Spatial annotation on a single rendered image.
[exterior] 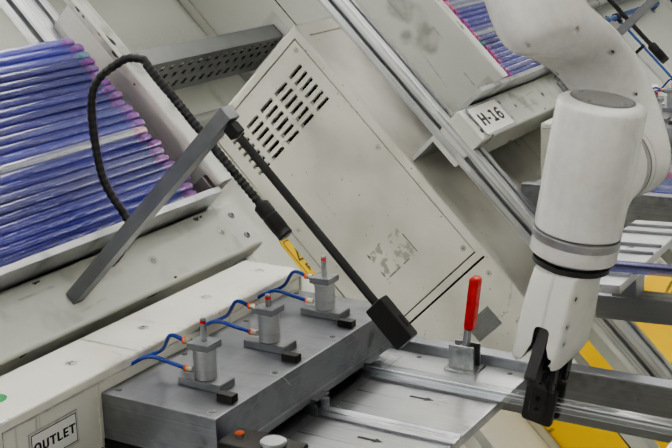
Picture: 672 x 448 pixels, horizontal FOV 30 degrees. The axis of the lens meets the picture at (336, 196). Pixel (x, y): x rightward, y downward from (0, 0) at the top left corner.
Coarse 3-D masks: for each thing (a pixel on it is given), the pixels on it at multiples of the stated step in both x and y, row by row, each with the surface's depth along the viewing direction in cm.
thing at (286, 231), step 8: (264, 200) 132; (256, 208) 132; (264, 208) 132; (272, 208) 132; (264, 216) 132; (272, 216) 132; (280, 216) 132; (272, 224) 132; (280, 224) 131; (272, 232) 132; (280, 232) 131; (288, 232) 132
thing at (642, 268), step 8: (616, 264) 141; (624, 264) 141; (632, 264) 140; (640, 264) 140; (648, 264) 140; (656, 264) 140; (664, 264) 140; (624, 272) 141; (632, 272) 140; (640, 272) 140; (648, 272) 139; (656, 272) 139; (664, 272) 139
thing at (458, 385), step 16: (384, 368) 135; (400, 368) 135; (416, 384) 133; (432, 384) 132; (448, 384) 131; (464, 384) 130; (480, 384) 130; (496, 400) 129; (512, 400) 128; (560, 400) 126; (576, 416) 124; (592, 416) 123; (608, 416) 122; (624, 416) 122; (640, 416) 121; (656, 416) 121; (656, 432) 120
